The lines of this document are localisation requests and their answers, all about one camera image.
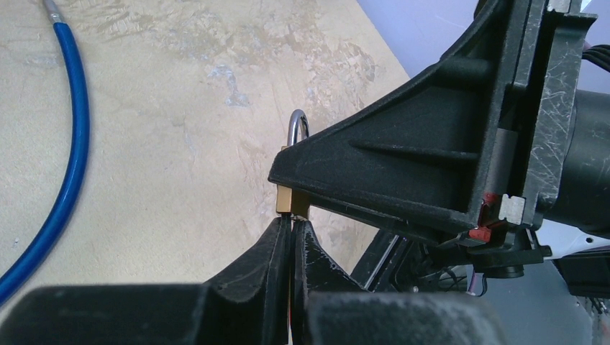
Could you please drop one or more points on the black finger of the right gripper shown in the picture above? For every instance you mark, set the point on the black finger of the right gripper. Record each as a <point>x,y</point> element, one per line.
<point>416,160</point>

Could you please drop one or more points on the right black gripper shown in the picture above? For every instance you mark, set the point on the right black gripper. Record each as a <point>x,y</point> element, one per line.
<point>561,163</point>

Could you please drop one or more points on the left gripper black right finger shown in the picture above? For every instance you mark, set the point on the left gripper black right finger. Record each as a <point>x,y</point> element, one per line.
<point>329,307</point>

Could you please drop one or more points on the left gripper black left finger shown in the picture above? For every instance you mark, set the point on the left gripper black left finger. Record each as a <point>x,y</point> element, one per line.
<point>245,303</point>

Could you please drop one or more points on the brass padlock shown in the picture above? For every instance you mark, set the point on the brass padlock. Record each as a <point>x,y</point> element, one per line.
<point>290,201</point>

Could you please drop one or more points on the blue cable lock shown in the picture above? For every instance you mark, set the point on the blue cable lock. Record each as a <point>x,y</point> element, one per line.
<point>45,130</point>

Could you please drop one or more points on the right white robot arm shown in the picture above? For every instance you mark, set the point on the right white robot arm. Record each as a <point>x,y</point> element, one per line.
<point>581,259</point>

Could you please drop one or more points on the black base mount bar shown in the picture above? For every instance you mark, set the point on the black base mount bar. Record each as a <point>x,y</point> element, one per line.
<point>392,263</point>

